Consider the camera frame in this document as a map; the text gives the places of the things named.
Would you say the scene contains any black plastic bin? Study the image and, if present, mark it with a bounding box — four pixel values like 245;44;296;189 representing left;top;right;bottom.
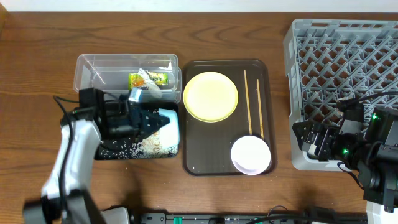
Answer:
95;102;178;160

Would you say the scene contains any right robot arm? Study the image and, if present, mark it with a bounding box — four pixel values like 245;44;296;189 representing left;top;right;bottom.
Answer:
292;95;397;223

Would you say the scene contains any white napkin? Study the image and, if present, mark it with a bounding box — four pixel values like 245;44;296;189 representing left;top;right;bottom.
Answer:
138;68;162;99

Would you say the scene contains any black equipment rail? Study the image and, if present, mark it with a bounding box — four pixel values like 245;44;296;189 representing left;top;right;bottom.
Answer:
130;205;368;224

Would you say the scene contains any grey dishwasher rack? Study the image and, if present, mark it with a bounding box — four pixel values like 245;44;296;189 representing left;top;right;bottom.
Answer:
282;18;398;172

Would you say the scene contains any green orange snack wrapper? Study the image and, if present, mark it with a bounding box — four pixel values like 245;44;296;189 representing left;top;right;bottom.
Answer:
128;72;169;90

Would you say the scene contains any white lilac bowl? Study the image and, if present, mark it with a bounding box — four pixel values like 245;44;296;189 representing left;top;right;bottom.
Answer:
230;135;271;175

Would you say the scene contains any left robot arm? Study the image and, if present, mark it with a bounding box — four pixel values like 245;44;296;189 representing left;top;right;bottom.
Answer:
23;88;180;223

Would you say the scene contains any blue bowl with rice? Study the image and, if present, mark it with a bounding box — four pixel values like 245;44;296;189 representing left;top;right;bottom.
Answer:
142;109;180;159

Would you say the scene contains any clear plastic bin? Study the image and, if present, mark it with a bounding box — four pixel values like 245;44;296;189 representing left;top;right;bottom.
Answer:
73;54;182;103

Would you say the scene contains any dark brown serving tray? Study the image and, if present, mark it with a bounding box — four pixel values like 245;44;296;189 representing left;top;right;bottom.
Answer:
181;59;277;176

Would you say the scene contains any yellow plate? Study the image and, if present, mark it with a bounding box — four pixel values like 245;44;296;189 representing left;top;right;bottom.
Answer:
183;72;239;123

